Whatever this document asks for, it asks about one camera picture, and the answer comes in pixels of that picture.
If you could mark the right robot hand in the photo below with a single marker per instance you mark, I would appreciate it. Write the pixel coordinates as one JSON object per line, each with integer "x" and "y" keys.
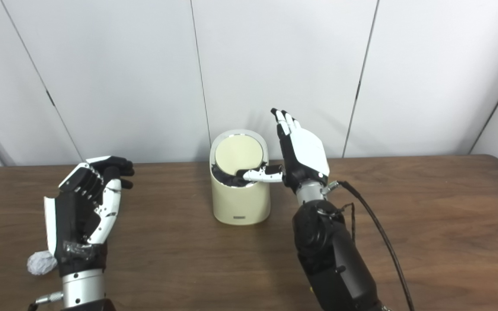
{"x": 307, "y": 151}

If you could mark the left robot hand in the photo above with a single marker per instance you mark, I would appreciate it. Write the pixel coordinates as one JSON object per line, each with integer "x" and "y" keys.
{"x": 69, "y": 220}

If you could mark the white paper ball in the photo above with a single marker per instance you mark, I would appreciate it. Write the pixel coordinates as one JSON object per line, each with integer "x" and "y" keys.
{"x": 41, "y": 263}

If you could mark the cream-colored bin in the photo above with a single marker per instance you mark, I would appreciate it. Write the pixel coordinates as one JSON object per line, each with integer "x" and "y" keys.
{"x": 240, "y": 203}

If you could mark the black wall panel clip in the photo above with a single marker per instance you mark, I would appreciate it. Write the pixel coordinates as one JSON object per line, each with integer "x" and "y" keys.
{"x": 50, "y": 98}

